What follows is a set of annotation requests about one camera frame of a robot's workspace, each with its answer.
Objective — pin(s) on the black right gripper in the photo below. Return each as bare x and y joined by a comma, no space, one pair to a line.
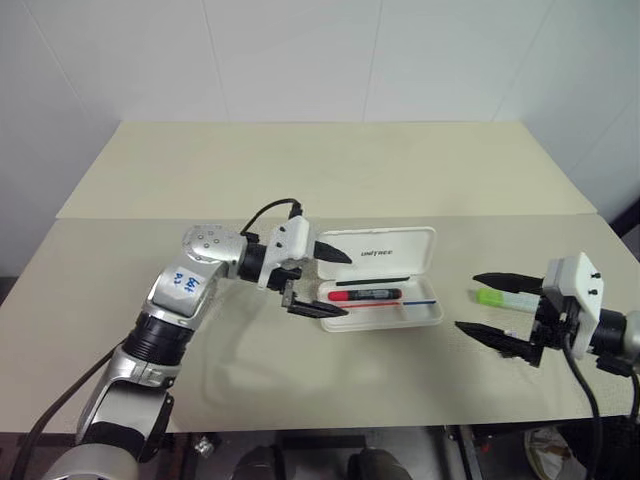
552,325

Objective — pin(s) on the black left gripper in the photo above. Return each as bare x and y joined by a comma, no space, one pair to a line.
284,276

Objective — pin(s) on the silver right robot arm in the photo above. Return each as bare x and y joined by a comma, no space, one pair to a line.
622,332

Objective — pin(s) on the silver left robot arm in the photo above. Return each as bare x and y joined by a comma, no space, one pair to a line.
175,295

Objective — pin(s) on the green capped clear marker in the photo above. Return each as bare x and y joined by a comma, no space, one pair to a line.
487,296

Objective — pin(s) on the red marker with black body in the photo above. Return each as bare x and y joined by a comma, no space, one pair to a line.
367,294

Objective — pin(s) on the white plastic pencil case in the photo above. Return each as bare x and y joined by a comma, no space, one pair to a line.
380,255

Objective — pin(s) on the thin red and blue pencil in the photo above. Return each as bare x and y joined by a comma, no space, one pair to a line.
420,302

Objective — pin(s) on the white crumpled bag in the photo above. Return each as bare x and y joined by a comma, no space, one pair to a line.
552,457

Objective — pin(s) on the dark rounded shape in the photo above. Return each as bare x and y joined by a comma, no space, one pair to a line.
375,465

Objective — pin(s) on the small shiny metal part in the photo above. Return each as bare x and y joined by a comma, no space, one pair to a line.
203,445

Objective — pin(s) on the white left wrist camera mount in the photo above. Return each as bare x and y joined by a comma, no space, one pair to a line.
292,240

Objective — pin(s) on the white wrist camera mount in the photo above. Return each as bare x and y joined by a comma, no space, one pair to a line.
292,240
580,290

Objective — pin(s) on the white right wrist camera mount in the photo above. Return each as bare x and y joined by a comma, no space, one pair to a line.
580,290

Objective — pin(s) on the black metal table frame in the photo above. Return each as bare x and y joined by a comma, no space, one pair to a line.
462,452

